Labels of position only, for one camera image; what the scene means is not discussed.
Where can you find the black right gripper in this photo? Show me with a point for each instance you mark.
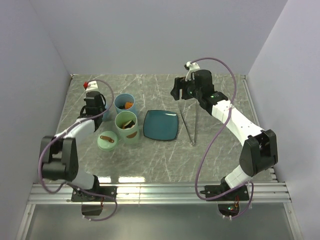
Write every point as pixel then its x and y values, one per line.
pixel 180 83

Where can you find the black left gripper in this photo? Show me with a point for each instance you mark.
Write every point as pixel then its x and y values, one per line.
pixel 102 105

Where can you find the blue canister lid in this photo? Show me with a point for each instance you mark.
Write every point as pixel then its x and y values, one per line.
pixel 106 115

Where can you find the green canister lid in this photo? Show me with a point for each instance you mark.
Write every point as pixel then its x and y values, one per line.
pixel 107 140

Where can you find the sushi roll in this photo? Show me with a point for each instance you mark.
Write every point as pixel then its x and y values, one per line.
pixel 128 125

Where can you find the metal tongs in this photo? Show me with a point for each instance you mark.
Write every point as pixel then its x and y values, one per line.
pixel 188 114

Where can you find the orange fried chicken piece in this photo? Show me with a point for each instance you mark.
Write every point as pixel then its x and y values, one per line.
pixel 128 105

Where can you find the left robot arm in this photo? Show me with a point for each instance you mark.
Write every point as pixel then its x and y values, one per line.
pixel 58 158

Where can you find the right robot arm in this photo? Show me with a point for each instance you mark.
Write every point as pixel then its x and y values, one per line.
pixel 259 147

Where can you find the blue cylindrical canister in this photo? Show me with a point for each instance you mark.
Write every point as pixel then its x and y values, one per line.
pixel 125 102

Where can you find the green cylindrical canister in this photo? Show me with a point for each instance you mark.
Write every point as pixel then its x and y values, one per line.
pixel 130 135

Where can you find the teal square plate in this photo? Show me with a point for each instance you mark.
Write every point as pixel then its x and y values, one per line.
pixel 161 125

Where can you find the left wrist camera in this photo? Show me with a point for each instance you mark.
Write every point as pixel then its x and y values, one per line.
pixel 90 86

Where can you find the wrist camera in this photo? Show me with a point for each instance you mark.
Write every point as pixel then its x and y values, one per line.
pixel 191 67
pixel 90 86

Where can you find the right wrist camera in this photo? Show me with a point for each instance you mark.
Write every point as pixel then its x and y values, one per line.
pixel 191 67

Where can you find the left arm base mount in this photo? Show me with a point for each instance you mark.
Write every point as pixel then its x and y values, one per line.
pixel 92 204

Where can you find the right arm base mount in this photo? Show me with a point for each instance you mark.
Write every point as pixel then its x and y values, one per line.
pixel 229 203

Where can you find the aluminium rail frame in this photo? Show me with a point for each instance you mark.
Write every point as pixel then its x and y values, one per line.
pixel 155 182

